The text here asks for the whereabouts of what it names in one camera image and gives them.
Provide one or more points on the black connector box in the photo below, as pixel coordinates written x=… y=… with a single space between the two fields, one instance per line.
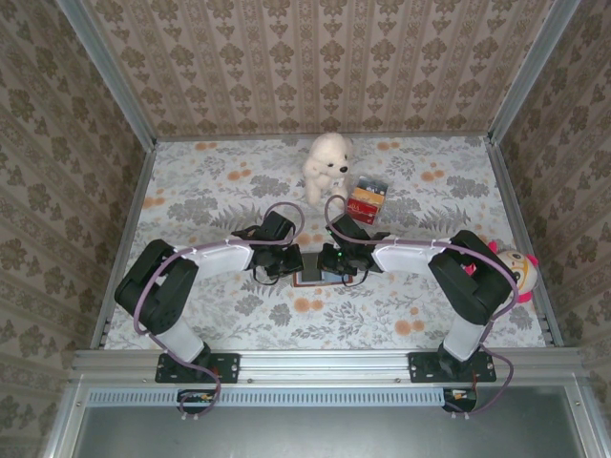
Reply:
x=193 y=401
x=460 y=401

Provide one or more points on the aluminium frame rail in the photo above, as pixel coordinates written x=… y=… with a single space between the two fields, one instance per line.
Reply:
x=324 y=362

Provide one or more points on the doll with pink bow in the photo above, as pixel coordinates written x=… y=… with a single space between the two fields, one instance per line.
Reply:
x=518 y=269

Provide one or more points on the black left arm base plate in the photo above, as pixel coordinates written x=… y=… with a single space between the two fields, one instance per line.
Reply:
x=229 y=367

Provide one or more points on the aluminium frame post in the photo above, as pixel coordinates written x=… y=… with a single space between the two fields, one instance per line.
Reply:
x=530 y=71
x=110 y=71

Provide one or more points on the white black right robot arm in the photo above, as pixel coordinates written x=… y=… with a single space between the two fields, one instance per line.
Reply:
x=401 y=260

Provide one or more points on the plain dark card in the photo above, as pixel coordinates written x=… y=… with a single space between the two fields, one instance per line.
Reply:
x=310 y=269

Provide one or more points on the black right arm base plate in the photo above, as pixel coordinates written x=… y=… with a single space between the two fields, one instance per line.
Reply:
x=422 y=367

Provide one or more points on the grey metal panel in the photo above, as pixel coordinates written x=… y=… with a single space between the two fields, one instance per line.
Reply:
x=324 y=434

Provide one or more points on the floral table cover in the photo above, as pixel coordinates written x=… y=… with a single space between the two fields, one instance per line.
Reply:
x=286 y=329

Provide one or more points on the brown leather card holder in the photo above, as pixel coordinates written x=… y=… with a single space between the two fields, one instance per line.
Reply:
x=310 y=283

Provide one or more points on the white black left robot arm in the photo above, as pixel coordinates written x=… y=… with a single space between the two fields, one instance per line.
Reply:
x=219 y=260

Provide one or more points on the white plush bear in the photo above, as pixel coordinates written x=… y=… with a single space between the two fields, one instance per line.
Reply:
x=324 y=157

